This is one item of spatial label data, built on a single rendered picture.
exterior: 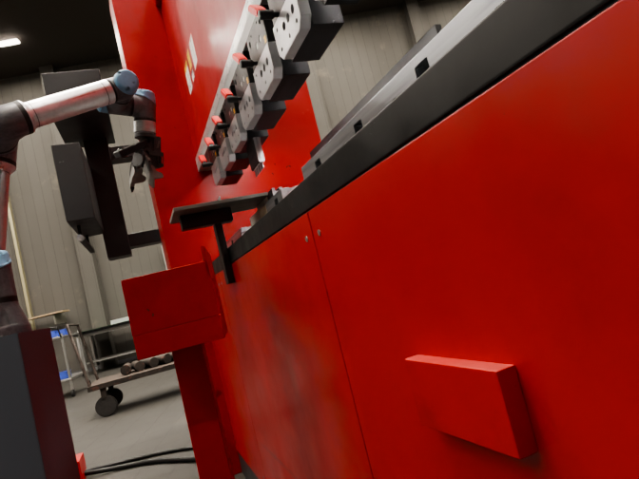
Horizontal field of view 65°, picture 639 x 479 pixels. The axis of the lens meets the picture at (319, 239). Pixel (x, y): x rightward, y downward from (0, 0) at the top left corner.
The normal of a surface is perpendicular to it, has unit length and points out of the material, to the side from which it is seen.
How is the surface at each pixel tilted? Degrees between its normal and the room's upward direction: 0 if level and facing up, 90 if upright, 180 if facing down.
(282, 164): 90
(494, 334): 90
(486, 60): 90
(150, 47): 90
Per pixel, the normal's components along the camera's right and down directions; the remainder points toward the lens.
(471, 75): -0.91, 0.20
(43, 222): 0.09, -0.11
